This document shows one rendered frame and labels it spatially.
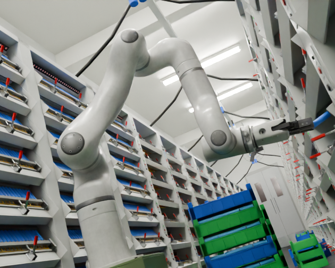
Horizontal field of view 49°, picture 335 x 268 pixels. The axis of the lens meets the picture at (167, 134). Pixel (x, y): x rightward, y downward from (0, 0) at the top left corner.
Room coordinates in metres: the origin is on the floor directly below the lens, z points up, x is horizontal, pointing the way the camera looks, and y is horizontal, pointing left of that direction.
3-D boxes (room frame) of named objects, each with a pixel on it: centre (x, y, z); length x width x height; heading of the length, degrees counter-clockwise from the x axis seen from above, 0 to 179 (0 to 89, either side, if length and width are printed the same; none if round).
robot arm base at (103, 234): (1.10, 0.27, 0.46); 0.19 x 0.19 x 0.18
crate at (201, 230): (1.78, -0.13, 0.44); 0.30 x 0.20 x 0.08; 92
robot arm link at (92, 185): (1.13, 0.28, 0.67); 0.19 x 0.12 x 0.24; 3
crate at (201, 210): (1.78, -0.13, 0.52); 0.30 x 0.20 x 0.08; 92
